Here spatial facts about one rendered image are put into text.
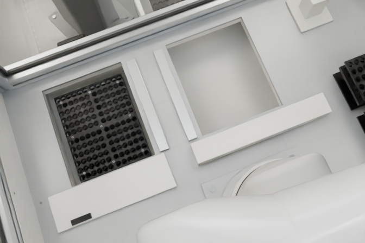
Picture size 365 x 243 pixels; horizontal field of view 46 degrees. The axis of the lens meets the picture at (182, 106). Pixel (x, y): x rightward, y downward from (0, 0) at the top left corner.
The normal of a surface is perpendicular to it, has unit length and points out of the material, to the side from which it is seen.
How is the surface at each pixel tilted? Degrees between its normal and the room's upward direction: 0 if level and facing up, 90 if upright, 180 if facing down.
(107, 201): 0
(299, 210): 30
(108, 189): 0
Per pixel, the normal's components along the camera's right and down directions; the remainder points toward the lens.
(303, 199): -0.20, -0.79
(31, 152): -0.04, -0.25
